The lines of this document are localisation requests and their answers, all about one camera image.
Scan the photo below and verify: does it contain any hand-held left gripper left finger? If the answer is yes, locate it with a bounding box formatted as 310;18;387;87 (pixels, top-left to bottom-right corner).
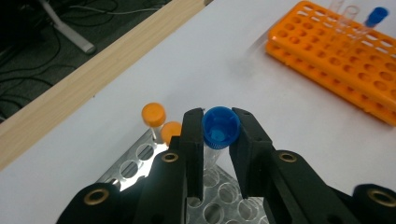
134;107;205;224

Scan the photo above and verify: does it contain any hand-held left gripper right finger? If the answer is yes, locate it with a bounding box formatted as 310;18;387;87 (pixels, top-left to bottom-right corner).
229;107;362;224

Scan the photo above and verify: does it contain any orange-capped test tube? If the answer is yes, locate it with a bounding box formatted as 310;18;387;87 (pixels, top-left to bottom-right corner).
160;120;183;147
141;102;167;140

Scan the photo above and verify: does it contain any blue-capped test tube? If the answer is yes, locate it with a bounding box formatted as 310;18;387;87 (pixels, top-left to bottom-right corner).
348;7;390;50
201;105;242;172

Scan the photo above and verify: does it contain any silver metal test tube rack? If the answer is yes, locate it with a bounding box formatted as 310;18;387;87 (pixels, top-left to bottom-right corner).
96;129;272;224

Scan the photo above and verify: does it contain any orange plastic test tube rack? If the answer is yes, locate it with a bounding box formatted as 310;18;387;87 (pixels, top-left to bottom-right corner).
264;0;396;127

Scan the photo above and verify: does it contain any grey metal stand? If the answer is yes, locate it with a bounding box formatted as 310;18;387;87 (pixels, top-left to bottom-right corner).
38;0;97;55

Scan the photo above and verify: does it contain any clear uncapped test tube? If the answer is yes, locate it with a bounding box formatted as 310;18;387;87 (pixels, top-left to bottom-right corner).
328;0;345;38
337;5;361;41

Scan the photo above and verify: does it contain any white floor cable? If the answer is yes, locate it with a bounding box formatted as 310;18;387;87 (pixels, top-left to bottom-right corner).
69;4;166;16

